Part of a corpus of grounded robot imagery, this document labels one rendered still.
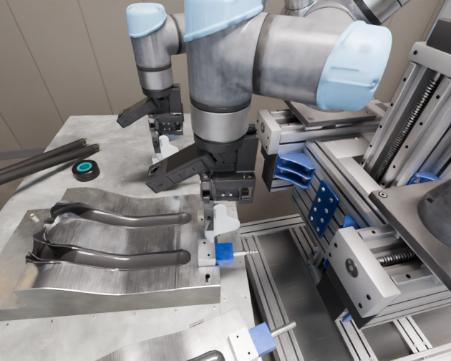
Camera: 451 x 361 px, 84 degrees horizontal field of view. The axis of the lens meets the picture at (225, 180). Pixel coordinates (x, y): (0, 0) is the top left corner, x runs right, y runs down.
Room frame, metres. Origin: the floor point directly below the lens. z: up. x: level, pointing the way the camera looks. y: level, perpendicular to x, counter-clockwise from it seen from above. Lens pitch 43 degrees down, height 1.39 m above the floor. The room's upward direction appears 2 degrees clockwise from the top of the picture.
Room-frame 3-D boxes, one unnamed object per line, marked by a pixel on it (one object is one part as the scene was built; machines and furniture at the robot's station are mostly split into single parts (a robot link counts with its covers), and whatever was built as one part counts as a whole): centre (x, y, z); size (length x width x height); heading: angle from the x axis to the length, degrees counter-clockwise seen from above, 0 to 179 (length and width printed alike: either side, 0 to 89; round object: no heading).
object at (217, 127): (0.30, 0.01, 1.23); 0.08 x 0.08 x 0.05
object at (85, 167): (0.64, 0.48, 0.82); 0.08 x 0.08 x 0.04
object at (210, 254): (0.30, -0.01, 0.89); 0.13 x 0.05 x 0.05; 96
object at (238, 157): (0.29, 0.00, 1.15); 0.09 x 0.08 x 0.12; 96
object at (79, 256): (0.32, 0.25, 0.92); 0.35 x 0.16 x 0.09; 96
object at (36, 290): (0.33, 0.26, 0.87); 0.50 x 0.26 x 0.14; 96
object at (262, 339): (0.15, -0.08, 0.85); 0.13 x 0.05 x 0.05; 114
